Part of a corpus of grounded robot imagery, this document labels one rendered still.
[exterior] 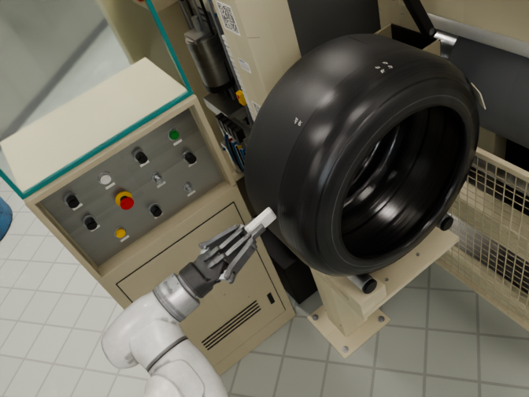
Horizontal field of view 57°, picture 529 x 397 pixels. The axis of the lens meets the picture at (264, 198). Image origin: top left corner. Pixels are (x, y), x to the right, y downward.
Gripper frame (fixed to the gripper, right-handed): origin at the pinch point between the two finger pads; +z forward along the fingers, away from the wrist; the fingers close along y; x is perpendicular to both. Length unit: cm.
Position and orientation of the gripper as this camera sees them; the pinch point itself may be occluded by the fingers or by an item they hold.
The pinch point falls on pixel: (260, 222)
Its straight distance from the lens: 104.5
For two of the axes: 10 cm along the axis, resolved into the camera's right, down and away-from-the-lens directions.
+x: 3.9, 5.8, 7.2
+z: 7.5, -6.5, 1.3
